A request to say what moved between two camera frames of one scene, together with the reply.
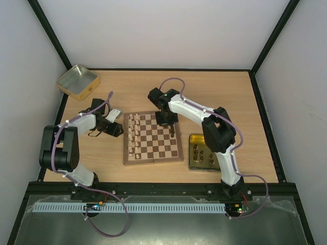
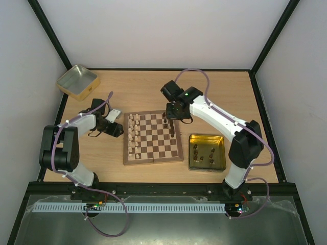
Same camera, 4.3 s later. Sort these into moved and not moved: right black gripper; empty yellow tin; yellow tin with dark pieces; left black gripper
Moved: right black gripper
Not moved: left black gripper; yellow tin with dark pieces; empty yellow tin
